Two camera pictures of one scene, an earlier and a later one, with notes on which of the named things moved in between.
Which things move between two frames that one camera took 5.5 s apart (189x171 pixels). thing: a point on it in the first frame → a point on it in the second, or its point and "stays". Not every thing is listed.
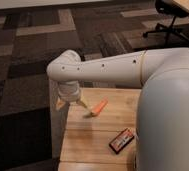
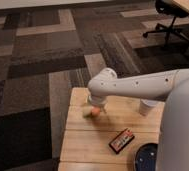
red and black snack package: [121, 140] stays
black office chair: [172, 9] stays
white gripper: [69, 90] → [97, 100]
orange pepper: [100, 107] stays
